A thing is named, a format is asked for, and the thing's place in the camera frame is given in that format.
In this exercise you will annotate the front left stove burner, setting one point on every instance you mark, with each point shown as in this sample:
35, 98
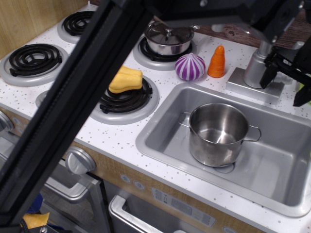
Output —
33, 65

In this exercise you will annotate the back right stove burner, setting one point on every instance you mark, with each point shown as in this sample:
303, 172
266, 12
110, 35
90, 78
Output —
149, 59

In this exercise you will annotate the blue object below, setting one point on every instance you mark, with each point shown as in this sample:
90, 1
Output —
36, 205

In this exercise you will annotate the yellow cloth below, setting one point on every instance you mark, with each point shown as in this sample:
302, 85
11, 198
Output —
36, 220

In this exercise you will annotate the yellow toy squash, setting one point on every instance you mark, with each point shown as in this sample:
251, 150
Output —
126, 79

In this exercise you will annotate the silver toy faucet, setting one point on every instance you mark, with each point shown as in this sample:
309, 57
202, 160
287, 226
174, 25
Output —
246, 81

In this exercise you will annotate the tall steel pot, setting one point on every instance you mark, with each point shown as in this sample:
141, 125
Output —
217, 132

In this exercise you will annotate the silver front stove knob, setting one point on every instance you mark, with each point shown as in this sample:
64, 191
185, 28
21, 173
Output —
40, 98

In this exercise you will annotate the silver faucet lever handle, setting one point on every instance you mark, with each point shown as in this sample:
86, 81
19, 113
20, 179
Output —
282, 78

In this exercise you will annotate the stove burner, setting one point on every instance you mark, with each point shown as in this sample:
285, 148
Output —
149, 59
72, 27
127, 107
33, 65

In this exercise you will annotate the lidded steel pan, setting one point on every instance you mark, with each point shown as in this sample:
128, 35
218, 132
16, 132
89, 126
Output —
168, 41

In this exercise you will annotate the purple striped toy onion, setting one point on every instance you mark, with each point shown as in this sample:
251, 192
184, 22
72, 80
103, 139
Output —
190, 67

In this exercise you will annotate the back left stove burner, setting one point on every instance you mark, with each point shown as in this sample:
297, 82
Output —
72, 27

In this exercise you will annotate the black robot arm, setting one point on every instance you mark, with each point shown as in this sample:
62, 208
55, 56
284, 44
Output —
106, 42

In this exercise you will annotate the orange toy carrot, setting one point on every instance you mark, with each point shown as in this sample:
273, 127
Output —
216, 67

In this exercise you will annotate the silver dishwasher door handle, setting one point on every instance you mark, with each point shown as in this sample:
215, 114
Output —
117, 211

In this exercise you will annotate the silver oven door handle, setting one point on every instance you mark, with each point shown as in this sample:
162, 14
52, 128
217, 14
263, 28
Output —
74, 188

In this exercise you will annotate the silver oven dial knob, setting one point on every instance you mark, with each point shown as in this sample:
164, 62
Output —
78, 162

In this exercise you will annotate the grey toy sink basin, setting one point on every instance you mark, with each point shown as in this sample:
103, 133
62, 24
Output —
272, 170

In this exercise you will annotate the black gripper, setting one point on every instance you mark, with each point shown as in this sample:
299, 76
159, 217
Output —
294, 63

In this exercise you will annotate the front right stove burner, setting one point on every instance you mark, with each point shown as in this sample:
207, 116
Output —
127, 107

